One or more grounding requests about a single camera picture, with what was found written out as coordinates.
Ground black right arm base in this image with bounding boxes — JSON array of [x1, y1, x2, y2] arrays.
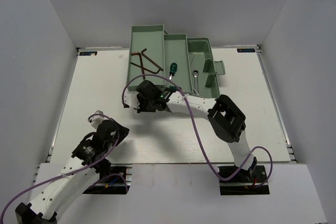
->
[[219, 165, 270, 196]]

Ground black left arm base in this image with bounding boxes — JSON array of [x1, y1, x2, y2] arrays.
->
[[83, 164, 133, 195]]

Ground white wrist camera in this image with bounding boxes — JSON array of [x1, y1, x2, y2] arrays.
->
[[122, 92, 140, 109], [88, 110, 104, 130]]

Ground large brown hex key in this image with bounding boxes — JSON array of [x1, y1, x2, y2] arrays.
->
[[130, 48, 147, 74]]

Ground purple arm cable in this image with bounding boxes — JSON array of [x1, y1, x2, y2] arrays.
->
[[122, 74, 274, 189], [0, 112, 131, 224]]

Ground green toolbox with clear lid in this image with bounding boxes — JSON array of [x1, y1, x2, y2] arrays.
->
[[127, 25, 225, 98]]

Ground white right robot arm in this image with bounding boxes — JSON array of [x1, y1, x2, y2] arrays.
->
[[136, 80, 257, 183]]

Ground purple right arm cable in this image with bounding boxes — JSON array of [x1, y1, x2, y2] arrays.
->
[[122, 74, 274, 189]]

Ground thin brown hex key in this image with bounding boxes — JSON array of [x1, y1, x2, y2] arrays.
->
[[130, 62, 161, 74]]

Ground dark green screwdriver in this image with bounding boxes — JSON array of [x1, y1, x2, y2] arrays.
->
[[169, 62, 177, 80]]

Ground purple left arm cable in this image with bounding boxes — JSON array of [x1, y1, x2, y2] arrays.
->
[[0, 112, 131, 224]]

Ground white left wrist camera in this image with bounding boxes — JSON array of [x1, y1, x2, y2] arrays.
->
[[88, 110, 104, 130]]

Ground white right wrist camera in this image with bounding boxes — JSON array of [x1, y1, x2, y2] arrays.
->
[[122, 92, 140, 109]]

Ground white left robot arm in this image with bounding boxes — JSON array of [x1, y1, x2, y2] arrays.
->
[[15, 119, 130, 223]]

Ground medium brown hex key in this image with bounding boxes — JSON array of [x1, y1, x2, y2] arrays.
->
[[141, 48, 163, 71]]

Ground large silver ratchet wrench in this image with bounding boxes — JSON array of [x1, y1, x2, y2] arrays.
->
[[193, 70, 199, 92]]

